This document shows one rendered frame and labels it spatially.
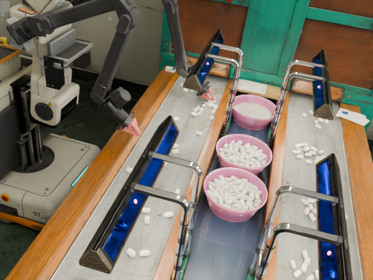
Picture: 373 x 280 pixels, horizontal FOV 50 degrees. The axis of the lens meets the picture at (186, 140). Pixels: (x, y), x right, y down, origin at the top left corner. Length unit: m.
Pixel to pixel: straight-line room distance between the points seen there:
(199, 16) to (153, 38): 1.13
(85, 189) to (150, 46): 2.16
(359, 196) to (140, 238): 0.95
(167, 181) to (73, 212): 0.41
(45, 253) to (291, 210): 0.94
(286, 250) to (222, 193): 0.34
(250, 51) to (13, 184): 1.55
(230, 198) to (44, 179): 1.17
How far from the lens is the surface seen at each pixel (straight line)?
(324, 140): 2.18
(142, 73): 3.69
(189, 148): 1.87
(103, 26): 3.68
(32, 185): 2.37
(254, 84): 2.47
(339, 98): 2.50
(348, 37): 2.44
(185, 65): 2.14
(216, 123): 2.04
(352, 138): 2.23
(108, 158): 1.74
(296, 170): 1.90
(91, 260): 0.97
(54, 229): 1.46
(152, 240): 1.44
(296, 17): 2.37
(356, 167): 2.02
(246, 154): 1.91
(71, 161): 2.50
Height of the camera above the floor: 1.84
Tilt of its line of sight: 35 degrees down
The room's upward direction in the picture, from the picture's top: 8 degrees clockwise
